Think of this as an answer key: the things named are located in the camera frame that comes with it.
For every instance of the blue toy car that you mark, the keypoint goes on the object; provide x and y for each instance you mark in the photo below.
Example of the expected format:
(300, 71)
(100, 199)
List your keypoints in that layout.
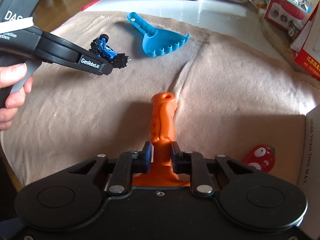
(106, 48)

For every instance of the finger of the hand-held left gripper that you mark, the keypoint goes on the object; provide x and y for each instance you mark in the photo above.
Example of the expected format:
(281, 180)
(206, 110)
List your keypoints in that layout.
(92, 62)

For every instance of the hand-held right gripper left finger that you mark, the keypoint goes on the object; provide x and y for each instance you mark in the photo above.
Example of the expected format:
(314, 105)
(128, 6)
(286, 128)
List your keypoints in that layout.
(147, 157)

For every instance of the red pepper toy with eyes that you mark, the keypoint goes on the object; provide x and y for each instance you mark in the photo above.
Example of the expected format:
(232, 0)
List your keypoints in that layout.
(260, 158)

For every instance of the orange toy shovel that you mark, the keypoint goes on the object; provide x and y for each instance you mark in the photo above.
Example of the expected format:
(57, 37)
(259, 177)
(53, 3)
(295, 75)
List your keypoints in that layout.
(162, 120)

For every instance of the white box with pictures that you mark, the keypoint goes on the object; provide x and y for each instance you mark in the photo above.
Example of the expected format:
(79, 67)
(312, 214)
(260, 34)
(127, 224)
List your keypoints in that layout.
(285, 12)

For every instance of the white cardboard box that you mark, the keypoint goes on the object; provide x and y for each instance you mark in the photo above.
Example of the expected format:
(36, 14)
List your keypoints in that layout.
(312, 155)

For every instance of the person's left hand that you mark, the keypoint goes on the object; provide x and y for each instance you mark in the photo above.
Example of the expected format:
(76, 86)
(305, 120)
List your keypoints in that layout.
(12, 76)

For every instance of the blue toy rake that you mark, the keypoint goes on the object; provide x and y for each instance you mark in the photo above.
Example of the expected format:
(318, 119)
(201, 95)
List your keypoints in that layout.
(160, 41)

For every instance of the beige blanket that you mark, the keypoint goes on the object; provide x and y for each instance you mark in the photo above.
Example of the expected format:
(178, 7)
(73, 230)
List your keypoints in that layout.
(75, 117)

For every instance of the red and white carton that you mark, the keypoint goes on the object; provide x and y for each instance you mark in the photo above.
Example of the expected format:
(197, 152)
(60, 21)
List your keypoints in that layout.
(308, 55)

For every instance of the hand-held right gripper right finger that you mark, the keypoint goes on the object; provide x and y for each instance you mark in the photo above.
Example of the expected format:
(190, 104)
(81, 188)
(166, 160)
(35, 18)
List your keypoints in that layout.
(175, 157)

